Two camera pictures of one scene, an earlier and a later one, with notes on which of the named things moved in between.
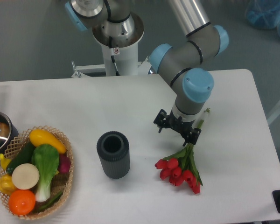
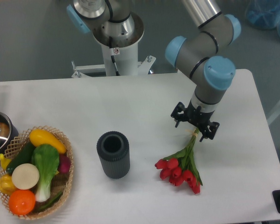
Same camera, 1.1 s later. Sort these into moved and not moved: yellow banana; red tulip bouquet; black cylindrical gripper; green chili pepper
Moved: black cylindrical gripper
Not moved: green chili pepper; red tulip bouquet; yellow banana
